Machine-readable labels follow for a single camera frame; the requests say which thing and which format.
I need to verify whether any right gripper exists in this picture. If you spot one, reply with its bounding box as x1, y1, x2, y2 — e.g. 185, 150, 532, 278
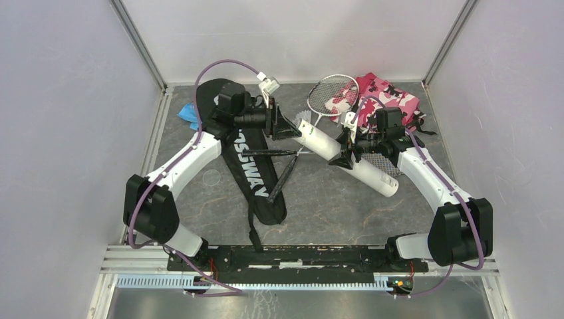
328, 127, 386, 170

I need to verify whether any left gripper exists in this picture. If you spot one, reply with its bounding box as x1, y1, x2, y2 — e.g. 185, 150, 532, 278
235, 96, 302, 142

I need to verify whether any white shuttlecock tube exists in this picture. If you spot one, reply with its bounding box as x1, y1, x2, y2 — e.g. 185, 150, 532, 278
294, 120, 399, 197

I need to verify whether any shuttlecock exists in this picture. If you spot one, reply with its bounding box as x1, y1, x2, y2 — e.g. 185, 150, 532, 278
293, 110, 312, 127

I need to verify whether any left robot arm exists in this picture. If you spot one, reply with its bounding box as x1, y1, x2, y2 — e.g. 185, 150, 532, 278
124, 76, 301, 271

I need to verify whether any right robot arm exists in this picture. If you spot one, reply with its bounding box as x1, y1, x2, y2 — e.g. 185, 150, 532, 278
330, 108, 493, 271

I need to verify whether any white racket lower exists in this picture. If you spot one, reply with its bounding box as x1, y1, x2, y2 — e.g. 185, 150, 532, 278
242, 150, 402, 177

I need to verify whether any white racket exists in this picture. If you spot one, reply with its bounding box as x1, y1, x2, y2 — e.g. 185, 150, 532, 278
267, 74, 360, 204
242, 150, 402, 177

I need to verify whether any black racket bag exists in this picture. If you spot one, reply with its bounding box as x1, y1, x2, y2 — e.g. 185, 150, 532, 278
196, 78, 287, 253

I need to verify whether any white racket upper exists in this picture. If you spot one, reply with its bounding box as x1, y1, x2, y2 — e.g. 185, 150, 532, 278
267, 74, 360, 204

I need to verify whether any pink camouflage bag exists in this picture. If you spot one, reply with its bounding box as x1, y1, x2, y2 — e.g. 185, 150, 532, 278
355, 72, 435, 135

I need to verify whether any blue cloth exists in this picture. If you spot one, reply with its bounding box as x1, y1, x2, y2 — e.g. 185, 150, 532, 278
178, 103, 200, 131

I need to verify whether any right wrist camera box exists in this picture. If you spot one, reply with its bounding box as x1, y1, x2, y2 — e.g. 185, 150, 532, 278
338, 111, 358, 132

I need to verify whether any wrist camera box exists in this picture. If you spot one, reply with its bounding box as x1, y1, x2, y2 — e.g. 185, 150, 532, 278
338, 111, 358, 132
257, 72, 280, 108

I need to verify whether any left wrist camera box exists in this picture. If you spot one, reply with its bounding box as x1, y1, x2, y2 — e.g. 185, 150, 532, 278
257, 72, 280, 108

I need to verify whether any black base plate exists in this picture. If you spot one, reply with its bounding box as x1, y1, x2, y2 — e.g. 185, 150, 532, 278
190, 245, 429, 284

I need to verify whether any white slotted cable duct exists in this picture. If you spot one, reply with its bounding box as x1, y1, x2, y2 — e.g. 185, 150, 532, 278
115, 274, 392, 292

